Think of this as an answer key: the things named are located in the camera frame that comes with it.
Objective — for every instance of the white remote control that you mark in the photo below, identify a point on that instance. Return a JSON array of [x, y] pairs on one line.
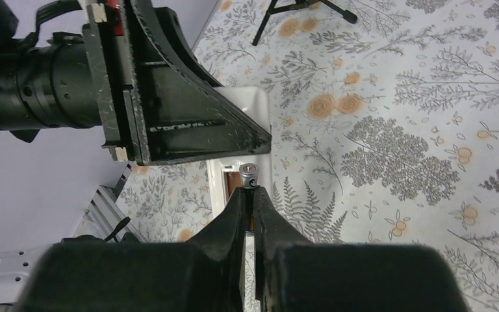
[[249, 141]]

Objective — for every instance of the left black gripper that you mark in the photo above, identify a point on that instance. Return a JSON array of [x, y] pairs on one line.
[[162, 111]]

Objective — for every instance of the floral patterned table mat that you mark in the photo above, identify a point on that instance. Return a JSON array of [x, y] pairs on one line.
[[383, 131]]

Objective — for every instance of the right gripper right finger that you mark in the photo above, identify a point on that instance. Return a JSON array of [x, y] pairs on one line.
[[294, 274]]

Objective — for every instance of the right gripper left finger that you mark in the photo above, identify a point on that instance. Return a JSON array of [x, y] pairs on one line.
[[204, 273]]

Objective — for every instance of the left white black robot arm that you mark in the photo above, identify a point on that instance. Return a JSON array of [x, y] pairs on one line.
[[124, 66]]

